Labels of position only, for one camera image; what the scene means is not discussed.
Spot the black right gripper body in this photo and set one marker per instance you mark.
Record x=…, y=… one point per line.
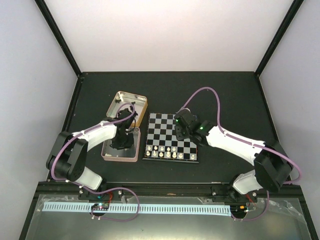
x=181, y=135

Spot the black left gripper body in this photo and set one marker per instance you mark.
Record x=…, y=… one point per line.
x=121, y=142

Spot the black and grey chessboard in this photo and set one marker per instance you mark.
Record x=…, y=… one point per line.
x=161, y=133

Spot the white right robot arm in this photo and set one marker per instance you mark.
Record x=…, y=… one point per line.
x=271, y=166

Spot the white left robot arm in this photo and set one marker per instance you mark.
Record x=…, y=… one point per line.
x=67, y=159

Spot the pile of black chess pieces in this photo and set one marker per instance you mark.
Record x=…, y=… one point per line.
x=131, y=106

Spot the left controller circuit board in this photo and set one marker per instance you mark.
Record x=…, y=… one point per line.
x=100, y=207

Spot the controller circuit board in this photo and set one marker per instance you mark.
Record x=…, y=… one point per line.
x=239, y=209
x=100, y=207

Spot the right controller circuit board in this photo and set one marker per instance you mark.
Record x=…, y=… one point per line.
x=239, y=209

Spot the pink metal tin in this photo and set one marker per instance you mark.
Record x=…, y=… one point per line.
x=123, y=155

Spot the gold metal tin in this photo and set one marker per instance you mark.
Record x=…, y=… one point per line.
x=126, y=97

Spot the black mounting rail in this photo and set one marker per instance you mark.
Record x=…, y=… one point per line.
x=215, y=190

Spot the light blue slotted cable duct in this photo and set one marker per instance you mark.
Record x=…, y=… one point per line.
x=130, y=208

